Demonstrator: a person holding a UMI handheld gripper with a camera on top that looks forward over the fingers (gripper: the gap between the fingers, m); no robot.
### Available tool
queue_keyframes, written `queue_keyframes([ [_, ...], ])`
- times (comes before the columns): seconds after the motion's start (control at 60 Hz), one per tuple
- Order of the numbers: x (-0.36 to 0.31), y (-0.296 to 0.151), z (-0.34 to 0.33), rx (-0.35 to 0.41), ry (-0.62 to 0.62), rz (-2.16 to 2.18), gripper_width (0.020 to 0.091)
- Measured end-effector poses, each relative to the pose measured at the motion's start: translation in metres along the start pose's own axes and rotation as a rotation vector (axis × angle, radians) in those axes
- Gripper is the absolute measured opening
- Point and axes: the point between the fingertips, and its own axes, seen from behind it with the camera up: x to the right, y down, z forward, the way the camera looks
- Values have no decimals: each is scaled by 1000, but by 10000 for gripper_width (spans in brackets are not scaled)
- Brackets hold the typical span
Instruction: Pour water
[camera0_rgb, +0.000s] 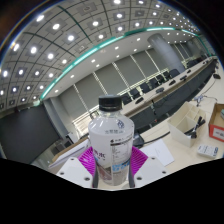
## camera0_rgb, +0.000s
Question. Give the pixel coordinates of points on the open red-sided cardboard box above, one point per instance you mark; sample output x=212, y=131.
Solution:
x=216, y=131

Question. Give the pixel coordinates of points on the white printed paper sheet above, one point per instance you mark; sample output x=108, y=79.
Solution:
x=160, y=153

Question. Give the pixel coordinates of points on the row of black office chairs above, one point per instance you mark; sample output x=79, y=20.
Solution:
x=156, y=81

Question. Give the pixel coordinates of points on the long curved conference desk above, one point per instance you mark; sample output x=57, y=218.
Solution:
x=173, y=96

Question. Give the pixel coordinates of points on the clear black-capped water bottle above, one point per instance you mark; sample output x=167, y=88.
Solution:
x=110, y=140

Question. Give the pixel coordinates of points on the white remote control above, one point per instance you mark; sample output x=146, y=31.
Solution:
x=207, y=150

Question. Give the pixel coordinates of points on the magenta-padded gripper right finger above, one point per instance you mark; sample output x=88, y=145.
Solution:
x=150, y=170

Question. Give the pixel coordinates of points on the black pen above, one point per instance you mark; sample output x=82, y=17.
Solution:
x=196, y=126

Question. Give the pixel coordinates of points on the small open beige box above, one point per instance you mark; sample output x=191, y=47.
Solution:
x=178, y=126

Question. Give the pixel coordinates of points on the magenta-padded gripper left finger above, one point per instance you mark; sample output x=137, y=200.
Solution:
x=73, y=171

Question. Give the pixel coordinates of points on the group of ceiling lights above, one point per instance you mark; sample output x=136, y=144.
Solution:
x=33, y=50

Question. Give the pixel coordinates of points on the black desktop console device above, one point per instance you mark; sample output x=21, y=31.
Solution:
x=138, y=141

